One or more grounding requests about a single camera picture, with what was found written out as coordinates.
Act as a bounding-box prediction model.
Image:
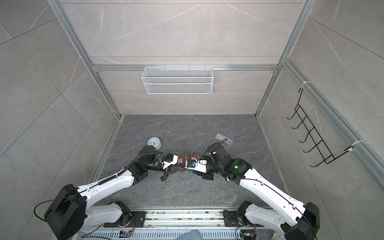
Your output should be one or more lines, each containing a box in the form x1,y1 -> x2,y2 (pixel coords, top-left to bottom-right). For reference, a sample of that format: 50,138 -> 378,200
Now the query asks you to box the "red padlock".
191,152 -> 199,161
178,153 -> 185,166

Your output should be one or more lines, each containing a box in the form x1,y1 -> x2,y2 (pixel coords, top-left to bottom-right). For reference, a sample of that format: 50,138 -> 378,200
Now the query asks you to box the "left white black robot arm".
37,146 -> 178,240

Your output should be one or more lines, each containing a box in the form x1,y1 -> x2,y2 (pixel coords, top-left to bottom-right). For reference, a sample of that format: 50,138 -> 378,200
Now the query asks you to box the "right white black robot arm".
196,142 -> 320,240

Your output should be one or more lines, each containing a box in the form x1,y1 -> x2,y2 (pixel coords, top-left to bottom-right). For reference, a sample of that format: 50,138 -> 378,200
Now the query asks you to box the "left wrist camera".
163,154 -> 178,170

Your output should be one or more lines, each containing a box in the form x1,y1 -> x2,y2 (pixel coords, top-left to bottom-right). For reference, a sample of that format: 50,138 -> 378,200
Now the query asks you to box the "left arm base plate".
103,211 -> 147,228

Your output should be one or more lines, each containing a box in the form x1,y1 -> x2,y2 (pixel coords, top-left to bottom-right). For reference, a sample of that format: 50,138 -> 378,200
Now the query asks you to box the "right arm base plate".
222,210 -> 254,227

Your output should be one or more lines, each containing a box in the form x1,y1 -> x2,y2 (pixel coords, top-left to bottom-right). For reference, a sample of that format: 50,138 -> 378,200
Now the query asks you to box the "white wire mesh basket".
142,67 -> 214,95

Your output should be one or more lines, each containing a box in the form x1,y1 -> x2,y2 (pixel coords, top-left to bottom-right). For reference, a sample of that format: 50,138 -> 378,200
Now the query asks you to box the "black wire hook rack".
286,88 -> 363,168

